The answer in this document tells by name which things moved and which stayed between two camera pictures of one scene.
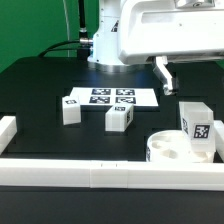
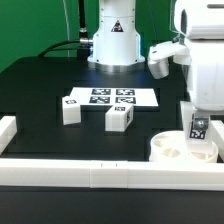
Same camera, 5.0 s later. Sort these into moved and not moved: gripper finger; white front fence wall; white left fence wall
Moved: gripper finger
Not moved: white left fence wall; white front fence wall
